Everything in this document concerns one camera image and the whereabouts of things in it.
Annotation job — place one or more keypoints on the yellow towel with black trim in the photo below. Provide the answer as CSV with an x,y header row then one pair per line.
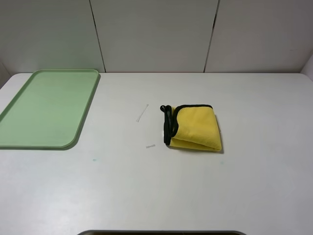
x,y
192,127

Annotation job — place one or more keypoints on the green plastic tray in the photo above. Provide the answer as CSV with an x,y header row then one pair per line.
x,y
49,110

